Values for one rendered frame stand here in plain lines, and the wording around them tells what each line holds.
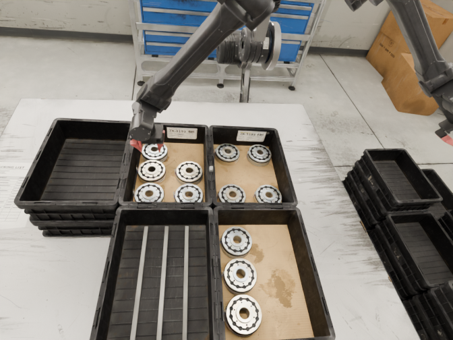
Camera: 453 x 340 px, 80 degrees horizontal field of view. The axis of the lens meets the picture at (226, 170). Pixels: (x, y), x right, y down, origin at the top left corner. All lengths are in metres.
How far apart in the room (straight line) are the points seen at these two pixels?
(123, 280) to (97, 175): 0.43
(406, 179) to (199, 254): 1.49
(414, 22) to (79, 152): 1.16
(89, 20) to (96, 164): 2.79
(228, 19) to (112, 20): 3.18
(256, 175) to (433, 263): 1.17
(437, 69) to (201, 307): 0.94
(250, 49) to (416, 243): 1.41
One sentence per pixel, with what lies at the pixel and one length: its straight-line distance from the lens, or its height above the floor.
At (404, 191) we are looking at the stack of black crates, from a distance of 1.97.
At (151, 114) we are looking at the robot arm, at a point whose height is 1.17.
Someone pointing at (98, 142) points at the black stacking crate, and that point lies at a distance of 1.26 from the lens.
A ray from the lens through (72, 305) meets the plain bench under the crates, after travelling 1.08.
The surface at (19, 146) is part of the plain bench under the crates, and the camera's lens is 1.55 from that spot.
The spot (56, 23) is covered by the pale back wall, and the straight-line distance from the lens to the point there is 3.94.
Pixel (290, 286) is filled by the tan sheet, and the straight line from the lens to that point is 0.96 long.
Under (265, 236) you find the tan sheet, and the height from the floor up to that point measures 0.83.
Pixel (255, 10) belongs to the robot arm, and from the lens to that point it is 0.62.
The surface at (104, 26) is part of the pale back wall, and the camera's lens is 3.81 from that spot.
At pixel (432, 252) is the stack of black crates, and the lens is 1.97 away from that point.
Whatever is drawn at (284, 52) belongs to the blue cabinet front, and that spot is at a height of 0.42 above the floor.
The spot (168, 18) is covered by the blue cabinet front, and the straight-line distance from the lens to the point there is 2.76.
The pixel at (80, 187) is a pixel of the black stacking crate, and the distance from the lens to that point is 1.13.
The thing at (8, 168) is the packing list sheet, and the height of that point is 0.70.
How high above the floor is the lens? 1.69
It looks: 50 degrees down
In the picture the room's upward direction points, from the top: 11 degrees clockwise
